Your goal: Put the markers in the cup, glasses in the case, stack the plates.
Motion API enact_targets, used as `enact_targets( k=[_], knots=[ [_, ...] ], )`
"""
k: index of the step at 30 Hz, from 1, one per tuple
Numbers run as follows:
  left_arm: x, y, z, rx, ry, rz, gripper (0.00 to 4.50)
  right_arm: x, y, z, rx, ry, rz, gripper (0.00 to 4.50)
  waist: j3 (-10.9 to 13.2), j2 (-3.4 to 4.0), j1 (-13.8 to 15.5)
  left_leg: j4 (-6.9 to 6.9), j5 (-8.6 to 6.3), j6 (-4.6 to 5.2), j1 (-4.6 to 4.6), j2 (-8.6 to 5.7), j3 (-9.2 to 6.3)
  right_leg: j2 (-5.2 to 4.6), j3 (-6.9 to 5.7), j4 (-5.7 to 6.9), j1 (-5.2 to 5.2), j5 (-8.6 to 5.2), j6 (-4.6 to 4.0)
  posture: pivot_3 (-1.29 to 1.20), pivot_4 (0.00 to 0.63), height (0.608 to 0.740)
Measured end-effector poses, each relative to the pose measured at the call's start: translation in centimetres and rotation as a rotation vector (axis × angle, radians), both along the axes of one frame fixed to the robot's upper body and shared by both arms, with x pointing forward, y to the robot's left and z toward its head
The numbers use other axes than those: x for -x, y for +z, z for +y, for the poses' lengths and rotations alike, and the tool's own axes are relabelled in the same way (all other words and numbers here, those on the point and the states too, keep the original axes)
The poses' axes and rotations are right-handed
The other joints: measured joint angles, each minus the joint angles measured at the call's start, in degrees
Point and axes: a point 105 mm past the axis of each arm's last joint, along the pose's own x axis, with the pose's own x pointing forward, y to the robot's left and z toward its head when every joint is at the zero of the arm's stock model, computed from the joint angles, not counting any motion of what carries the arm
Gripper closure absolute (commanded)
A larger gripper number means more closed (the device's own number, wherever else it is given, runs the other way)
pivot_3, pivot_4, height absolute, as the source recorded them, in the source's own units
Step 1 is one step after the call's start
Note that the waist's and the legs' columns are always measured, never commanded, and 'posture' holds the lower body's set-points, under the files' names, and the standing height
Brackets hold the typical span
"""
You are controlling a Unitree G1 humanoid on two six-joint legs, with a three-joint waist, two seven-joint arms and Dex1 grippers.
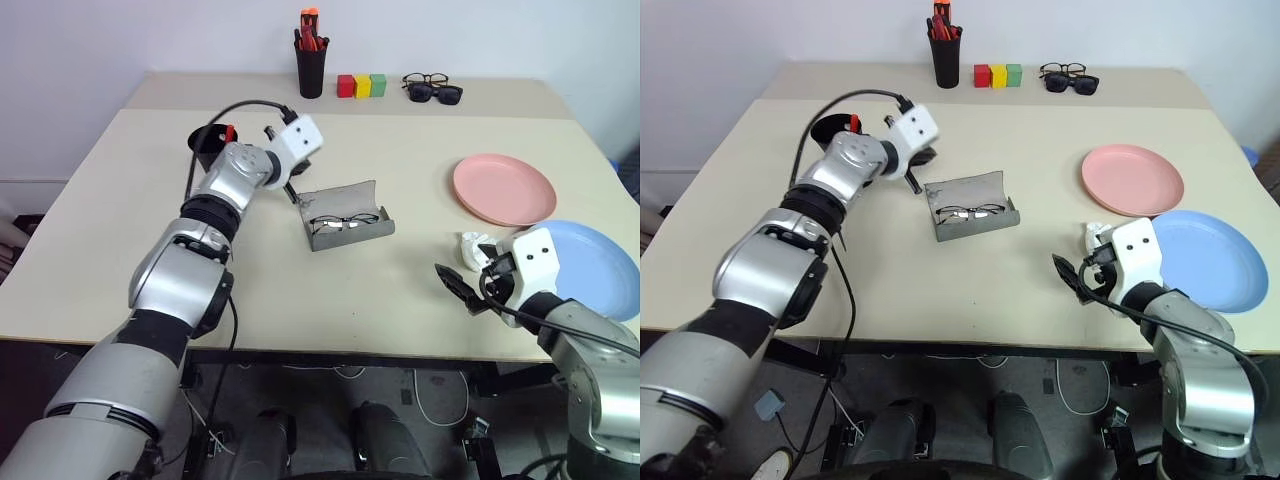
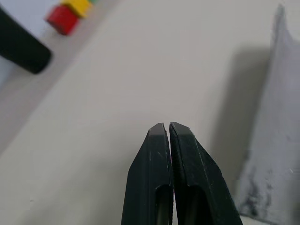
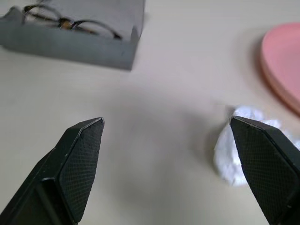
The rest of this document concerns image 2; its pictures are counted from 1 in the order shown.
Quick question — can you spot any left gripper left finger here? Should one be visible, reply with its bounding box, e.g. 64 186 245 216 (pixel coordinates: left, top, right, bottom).
120 122 174 225

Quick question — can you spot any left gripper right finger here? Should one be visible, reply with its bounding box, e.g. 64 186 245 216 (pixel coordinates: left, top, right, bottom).
169 121 243 225

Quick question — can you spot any open grey glasses case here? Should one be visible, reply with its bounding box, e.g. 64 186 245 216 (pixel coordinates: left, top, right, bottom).
236 3 300 225

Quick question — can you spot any red wooden block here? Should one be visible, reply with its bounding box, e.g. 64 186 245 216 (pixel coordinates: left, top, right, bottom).
45 5 80 36

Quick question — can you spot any black pen holder cup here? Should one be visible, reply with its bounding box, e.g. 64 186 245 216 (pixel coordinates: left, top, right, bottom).
0 4 52 75

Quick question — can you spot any yellow wooden block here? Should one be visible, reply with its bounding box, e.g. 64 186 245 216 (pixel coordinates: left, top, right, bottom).
60 0 94 19

